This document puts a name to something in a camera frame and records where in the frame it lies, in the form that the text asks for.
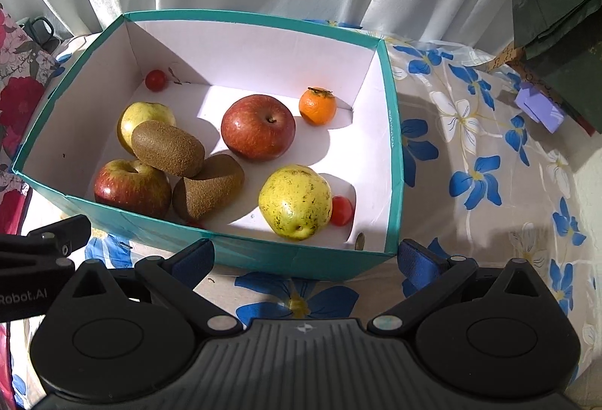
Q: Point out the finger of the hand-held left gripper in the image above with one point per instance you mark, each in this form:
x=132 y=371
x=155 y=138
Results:
x=56 y=237

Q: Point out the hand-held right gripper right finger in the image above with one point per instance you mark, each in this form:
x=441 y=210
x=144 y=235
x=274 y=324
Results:
x=418 y=263

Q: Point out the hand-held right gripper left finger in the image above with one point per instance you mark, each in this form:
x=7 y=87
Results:
x=192 y=263

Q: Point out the brown kiwi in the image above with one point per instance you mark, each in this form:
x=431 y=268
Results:
x=168 y=149
x=207 y=198

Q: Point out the red and green apple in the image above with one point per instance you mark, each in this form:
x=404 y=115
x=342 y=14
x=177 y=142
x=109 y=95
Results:
x=127 y=191

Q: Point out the red cherry tomato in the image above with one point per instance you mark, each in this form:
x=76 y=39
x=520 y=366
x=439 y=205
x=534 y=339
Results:
x=342 y=210
x=155 y=79

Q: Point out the teal cardboard box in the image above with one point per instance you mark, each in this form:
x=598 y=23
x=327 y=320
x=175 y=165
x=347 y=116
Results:
x=301 y=250

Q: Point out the speckled yellow pear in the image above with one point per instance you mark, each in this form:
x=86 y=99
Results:
x=295 y=201

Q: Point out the yellow-green apple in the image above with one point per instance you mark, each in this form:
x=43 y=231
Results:
x=141 y=118

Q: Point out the dark red apple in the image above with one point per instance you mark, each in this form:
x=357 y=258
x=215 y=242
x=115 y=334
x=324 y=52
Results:
x=257 y=127

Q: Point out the small orange persimmon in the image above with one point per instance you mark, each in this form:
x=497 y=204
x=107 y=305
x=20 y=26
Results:
x=318 y=108

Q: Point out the small golden round object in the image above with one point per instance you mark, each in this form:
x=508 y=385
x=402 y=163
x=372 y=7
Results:
x=360 y=242

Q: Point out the blue floral tablecloth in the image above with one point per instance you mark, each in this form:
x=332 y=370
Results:
x=470 y=146

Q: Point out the red floral bag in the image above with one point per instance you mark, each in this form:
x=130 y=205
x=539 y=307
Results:
x=19 y=99

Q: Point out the purple folded paper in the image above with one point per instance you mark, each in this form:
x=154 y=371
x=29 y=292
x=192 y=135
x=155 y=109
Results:
x=541 y=109

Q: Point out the brown patterned cardboard piece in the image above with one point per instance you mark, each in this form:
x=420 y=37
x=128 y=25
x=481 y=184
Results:
x=509 y=56

